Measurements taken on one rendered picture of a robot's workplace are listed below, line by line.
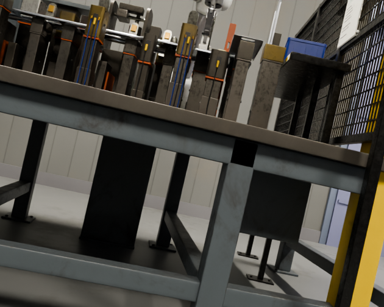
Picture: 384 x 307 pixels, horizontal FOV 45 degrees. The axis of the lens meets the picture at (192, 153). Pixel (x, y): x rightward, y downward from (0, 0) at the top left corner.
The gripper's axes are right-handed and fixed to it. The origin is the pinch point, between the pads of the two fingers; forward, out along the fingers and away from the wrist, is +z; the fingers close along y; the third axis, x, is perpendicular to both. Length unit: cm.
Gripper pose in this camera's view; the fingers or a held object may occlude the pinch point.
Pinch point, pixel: (204, 44)
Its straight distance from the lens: 197.8
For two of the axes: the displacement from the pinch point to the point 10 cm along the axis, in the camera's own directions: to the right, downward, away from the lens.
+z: -2.2, 9.7, -0.1
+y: -0.1, -0.1, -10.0
